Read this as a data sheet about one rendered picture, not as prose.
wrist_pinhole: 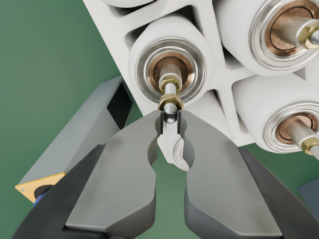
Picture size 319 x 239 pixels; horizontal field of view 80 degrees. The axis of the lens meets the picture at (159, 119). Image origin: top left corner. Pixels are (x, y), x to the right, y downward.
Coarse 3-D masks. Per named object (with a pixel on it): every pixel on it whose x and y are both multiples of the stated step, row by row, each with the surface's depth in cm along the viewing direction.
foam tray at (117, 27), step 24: (96, 0) 23; (168, 0) 23; (192, 0) 23; (96, 24) 25; (120, 24) 25; (144, 24) 25; (216, 24) 24; (120, 48) 26; (216, 48) 26; (216, 72) 27; (240, 72) 27; (312, 72) 27; (216, 96) 37; (240, 120) 36; (240, 144) 34
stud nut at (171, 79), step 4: (168, 76) 17; (172, 76) 17; (164, 80) 17; (168, 80) 17; (172, 80) 17; (176, 80) 17; (164, 84) 17; (176, 84) 17; (180, 84) 17; (160, 88) 17; (164, 88) 17; (176, 88) 17; (164, 92) 17; (176, 92) 17
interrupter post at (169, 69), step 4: (168, 64) 20; (172, 64) 20; (164, 68) 19; (168, 68) 19; (172, 68) 19; (176, 68) 19; (160, 72) 20; (164, 72) 18; (168, 72) 18; (172, 72) 18; (176, 72) 18; (180, 72) 20; (160, 76) 18; (164, 76) 18; (176, 76) 17; (180, 76) 18; (160, 80) 18; (180, 80) 18; (160, 84) 18; (180, 88) 18
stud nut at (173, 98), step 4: (164, 96) 14; (168, 96) 14; (172, 96) 14; (176, 96) 14; (160, 100) 14; (164, 100) 14; (168, 100) 14; (172, 100) 14; (176, 100) 14; (180, 100) 14; (160, 104) 14; (164, 104) 14; (176, 104) 14; (180, 104) 14; (160, 108) 14; (180, 108) 14
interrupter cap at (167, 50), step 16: (144, 48) 19; (160, 48) 19; (176, 48) 19; (192, 48) 19; (144, 64) 20; (160, 64) 20; (176, 64) 20; (192, 64) 20; (144, 80) 21; (192, 80) 20; (160, 96) 22; (192, 96) 21
